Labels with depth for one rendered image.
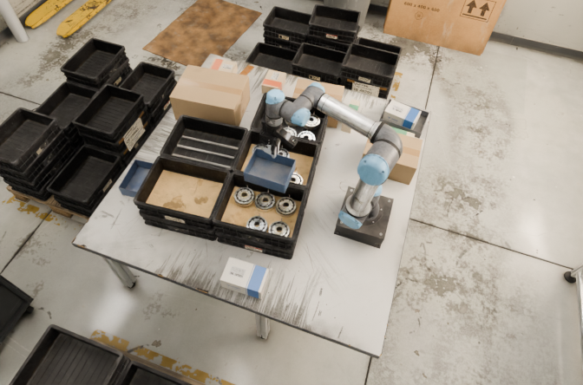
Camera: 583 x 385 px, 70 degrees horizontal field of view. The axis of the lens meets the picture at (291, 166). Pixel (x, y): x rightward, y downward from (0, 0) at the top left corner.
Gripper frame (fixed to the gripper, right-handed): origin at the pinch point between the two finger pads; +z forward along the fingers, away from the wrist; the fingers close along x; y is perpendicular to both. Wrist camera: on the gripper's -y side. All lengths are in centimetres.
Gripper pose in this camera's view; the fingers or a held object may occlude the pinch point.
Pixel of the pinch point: (275, 155)
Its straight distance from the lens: 195.6
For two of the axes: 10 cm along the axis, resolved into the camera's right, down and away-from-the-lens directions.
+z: -0.8, 6.9, 7.2
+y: -9.3, -3.1, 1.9
